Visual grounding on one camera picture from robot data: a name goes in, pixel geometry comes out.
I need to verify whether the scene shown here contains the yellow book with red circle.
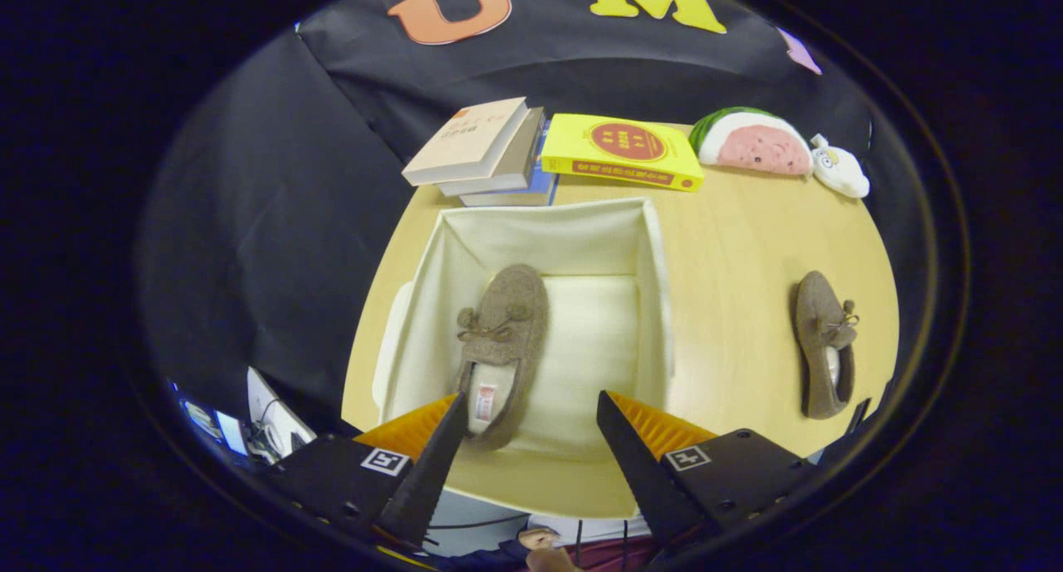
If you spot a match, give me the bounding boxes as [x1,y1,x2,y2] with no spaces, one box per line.
[540,113,705,193]

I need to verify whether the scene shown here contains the grey book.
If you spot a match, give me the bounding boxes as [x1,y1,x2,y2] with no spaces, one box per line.
[438,107,546,197]

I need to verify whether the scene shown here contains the brown moccasin shoe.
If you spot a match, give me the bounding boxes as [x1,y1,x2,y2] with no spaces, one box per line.
[454,263,550,451]
[791,271,860,420]

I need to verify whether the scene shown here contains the white plush toy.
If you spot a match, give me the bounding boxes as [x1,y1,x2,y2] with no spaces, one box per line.
[810,134,871,199]

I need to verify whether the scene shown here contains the black backdrop cloth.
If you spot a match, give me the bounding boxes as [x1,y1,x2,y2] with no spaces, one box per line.
[141,0,873,432]

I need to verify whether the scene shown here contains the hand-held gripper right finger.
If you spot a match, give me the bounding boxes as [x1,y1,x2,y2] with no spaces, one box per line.
[595,390,819,550]

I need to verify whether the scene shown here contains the blue book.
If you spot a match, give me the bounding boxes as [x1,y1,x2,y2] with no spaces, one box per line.
[459,120,559,208]

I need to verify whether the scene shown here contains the beige book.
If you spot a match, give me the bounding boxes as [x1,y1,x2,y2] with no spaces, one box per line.
[402,97,531,187]

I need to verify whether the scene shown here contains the dark red clothing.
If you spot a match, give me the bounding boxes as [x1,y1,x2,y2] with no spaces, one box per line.
[577,537,661,572]

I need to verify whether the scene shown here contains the watermelon slice plush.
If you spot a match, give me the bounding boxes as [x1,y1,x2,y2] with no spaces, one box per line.
[688,106,814,177]

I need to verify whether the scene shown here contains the white device with cables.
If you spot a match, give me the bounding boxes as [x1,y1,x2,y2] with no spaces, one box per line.
[247,367,318,461]

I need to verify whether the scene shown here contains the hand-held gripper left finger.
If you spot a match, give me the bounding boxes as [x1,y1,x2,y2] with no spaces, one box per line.
[270,392,470,550]

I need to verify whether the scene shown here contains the cream fabric storage box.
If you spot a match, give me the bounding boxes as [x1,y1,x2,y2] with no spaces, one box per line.
[371,197,675,463]

